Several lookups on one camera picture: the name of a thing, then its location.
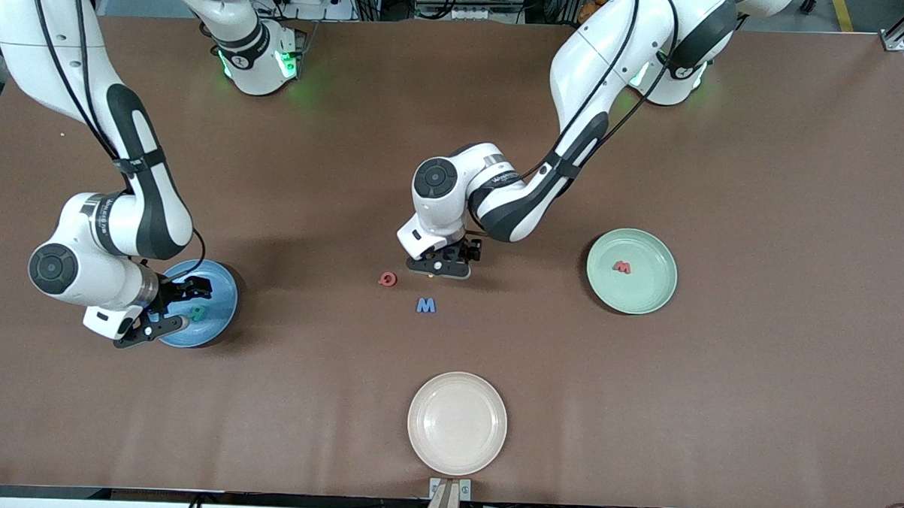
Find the cream plate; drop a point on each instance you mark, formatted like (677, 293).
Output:
(457, 423)

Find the green plate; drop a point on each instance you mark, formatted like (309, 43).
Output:
(646, 291)

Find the red lowercase letter m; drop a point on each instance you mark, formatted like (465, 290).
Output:
(622, 267)

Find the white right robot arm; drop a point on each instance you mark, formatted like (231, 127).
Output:
(51, 268)

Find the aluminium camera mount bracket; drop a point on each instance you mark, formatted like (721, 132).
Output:
(449, 502)

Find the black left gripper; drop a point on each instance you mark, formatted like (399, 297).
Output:
(468, 248)

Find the blue uppercase letter W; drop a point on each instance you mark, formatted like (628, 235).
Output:
(426, 306)

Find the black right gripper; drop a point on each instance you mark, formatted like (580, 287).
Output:
(171, 292)

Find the blue plate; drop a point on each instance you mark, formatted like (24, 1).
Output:
(221, 306)

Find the teal uppercase letter R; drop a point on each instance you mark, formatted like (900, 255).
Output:
(198, 313)

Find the red foam letter Q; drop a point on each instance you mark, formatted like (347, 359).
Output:
(381, 279)

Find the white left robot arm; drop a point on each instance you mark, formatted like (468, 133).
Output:
(436, 180)

